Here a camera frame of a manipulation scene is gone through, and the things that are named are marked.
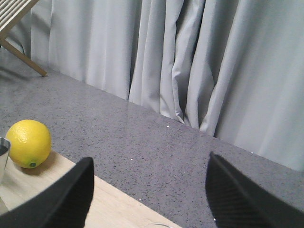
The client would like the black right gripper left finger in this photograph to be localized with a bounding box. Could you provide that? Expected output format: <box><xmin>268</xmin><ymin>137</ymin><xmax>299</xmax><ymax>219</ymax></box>
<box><xmin>0</xmin><ymin>157</ymin><xmax>94</xmax><ymax>228</ymax></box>

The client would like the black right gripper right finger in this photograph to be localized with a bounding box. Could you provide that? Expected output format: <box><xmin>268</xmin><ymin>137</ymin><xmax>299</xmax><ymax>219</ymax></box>
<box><xmin>205</xmin><ymin>152</ymin><xmax>304</xmax><ymax>228</ymax></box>

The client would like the small glass beaker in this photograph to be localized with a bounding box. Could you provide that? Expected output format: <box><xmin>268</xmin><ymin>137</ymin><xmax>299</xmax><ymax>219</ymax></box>
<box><xmin>145</xmin><ymin>223</ymin><xmax>171</xmax><ymax>228</ymax></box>

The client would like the steel double jigger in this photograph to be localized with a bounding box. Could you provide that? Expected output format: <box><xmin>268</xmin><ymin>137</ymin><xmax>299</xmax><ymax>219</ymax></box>
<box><xmin>0</xmin><ymin>137</ymin><xmax>11</xmax><ymax>182</ymax></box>

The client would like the yellow lemon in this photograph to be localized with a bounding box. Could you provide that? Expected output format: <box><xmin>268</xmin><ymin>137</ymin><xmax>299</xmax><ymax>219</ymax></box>
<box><xmin>6</xmin><ymin>120</ymin><xmax>52</xmax><ymax>169</ymax></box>

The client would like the grey curtain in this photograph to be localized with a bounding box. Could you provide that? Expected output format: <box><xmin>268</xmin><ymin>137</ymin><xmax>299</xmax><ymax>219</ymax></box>
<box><xmin>4</xmin><ymin>0</ymin><xmax>304</xmax><ymax>171</ymax></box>

